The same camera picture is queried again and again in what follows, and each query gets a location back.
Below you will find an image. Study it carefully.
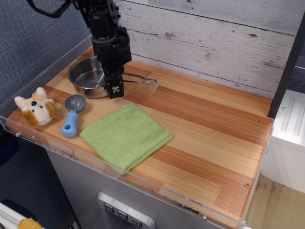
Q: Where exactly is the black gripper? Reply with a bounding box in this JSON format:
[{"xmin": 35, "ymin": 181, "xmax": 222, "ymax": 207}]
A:
[{"xmin": 92, "ymin": 26, "xmax": 132, "ymax": 99}]

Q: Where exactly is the silver metal pot with handle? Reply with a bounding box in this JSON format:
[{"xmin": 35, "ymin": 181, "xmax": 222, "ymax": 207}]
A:
[{"xmin": 68, "ymin": 56, "xmax": 157, "ymax": 99}]

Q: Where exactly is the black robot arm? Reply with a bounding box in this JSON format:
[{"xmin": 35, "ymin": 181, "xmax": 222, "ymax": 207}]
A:
[{"xmin": 72, "ymin": 0, "xmax": 132, "ymax": 98}]

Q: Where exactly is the blue grey toy scoop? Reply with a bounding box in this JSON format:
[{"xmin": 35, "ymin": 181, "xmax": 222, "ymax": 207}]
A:
[{"xmin": 61, "ymin": 94, "xmax": 86, "ymax": 138}]

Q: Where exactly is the green folded microfiber cloth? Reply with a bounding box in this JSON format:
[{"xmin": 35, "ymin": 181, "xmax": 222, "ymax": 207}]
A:
[{"xmin": 80, "ymin": 103, "xmax": 173, "ymax": 175}]

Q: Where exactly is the plush corgi dog head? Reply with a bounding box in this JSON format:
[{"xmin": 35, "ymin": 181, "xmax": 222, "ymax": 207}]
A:
[{"xmin": 14, "ymin": 87, "xmax": 57, "ymax": 127}]

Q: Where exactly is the clear acrylic table guard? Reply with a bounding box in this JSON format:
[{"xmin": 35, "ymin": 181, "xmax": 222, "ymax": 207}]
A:
[{"xmin": 0, "ymin": 48, "xmax": 273, "ymax": 229}]

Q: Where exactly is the grey toy fridge cabinet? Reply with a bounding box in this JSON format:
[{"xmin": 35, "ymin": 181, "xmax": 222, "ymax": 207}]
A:
[{"xmin": 47, "ymin": 146, "xmax": 244, "ymax": 229}]

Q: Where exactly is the silver dispenser button panel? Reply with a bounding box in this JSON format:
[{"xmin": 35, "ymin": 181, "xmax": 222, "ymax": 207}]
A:
[{"xmin": 97, "ymin": 192, "xmax": 156, "ymax": 229}]

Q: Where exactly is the yellow black object bottom left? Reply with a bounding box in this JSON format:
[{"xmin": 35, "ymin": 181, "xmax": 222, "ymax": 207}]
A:
[{"xmin": 17, "ymin": 218, "xmax": 43, "ymax": 229}]

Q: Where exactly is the white aluminium side box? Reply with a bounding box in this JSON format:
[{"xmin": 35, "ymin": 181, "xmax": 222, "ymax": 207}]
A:
[{"xmin": 261, "ymin": 90, "xmax": 305, "ymax": 193}]

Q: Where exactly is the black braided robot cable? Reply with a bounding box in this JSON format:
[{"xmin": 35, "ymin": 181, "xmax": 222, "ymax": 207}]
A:
[{"xmin": 26, "ymin": 0, "xmax": 72, "ymax": 19}]

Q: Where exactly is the black right frame post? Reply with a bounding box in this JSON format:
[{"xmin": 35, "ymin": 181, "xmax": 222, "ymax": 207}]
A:
[{"xmin": 268, "ymin": 15, "xmax": 305, "ymax": 119}]

